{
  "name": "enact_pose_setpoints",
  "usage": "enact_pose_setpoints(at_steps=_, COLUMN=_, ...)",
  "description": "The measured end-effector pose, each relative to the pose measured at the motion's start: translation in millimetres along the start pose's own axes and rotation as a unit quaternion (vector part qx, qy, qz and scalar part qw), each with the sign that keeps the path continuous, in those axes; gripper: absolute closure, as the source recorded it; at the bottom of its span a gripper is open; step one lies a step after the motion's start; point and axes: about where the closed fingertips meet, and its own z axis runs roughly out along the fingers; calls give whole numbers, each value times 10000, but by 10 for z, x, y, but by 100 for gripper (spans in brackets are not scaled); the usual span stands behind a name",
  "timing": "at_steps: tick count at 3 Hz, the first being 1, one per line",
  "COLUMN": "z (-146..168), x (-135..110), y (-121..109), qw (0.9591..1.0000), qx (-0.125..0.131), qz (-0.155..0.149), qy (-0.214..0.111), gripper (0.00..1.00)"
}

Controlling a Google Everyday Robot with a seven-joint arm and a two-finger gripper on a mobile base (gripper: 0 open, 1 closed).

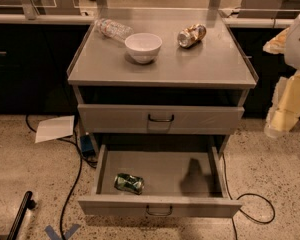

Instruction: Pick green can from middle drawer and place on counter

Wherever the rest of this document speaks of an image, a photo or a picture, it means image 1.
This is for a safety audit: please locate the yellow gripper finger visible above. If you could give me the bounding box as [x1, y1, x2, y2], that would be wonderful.
[264, 70, 300, 138]
[263, 28, 289, 54]

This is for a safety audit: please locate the crushed green can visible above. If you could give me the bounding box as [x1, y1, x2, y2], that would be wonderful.
[114, 173, 144, 195]

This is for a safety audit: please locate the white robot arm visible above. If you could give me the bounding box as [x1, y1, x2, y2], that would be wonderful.
[263, 14, 300, 138]

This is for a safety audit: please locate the dark background counter right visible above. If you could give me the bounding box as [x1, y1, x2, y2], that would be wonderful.
[222, 9, 295, 119]

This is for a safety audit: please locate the dark background counter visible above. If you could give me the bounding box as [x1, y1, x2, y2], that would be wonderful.
[0, 23, 89, 115]
[222, 9, 295, 119]

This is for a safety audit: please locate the crushed gold can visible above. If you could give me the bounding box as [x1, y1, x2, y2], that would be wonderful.
[177, 24, 206, 48]

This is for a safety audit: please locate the grey open middle drawer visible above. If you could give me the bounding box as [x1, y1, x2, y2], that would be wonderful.
[79, 145, 241, 218]

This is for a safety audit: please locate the grey top drawer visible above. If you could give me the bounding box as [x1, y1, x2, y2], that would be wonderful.
[78, 104, 244, 135]

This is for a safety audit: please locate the dark background counter left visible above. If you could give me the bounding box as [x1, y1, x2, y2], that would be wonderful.
[0, 23, 89, 115]

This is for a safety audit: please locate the white ceramic bowl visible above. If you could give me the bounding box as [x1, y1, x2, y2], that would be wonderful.
[125, 33, 162, 64]

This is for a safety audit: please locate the clear plastic water bottle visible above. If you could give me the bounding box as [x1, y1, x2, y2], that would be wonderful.
[95, 18, 134, 43]

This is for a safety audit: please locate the blue power adapter box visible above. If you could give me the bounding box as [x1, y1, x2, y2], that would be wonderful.
[80, 135, 95, 157]

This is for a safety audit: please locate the white paper sheet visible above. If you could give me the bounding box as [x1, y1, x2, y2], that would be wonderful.
[35, 116, 74, 143]

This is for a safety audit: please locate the blue tape cross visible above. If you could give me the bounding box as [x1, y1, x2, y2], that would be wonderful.
[44, 223, 82, 240]

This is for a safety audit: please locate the black bar bottom left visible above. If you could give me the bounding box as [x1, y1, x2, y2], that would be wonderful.
[6, 191, 36, 240]

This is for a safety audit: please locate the black floor cable right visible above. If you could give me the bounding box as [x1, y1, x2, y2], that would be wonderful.
[221, 153, 277, 240]

